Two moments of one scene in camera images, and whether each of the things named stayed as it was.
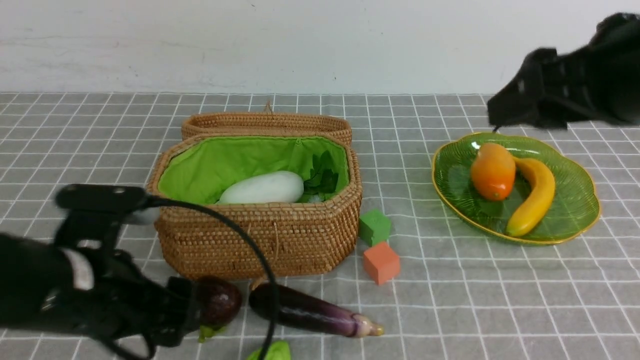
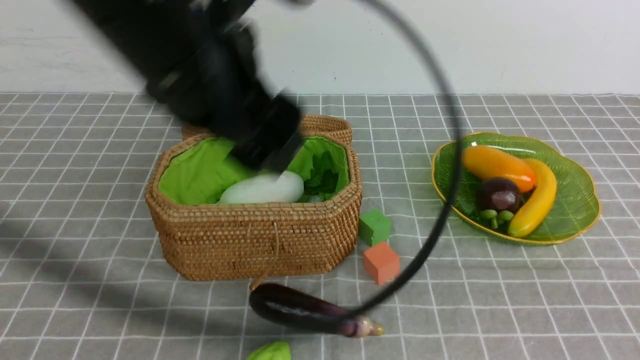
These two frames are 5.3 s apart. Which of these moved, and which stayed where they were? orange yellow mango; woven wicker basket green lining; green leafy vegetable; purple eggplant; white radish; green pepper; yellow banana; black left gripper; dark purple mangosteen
Moved: orange yellow mango; black left gripper; dark purple mangosteen
Stayed: yellow banana; green leafy vegetable; woven wicker basket green lining; purple eggplant; white radish; green pepper
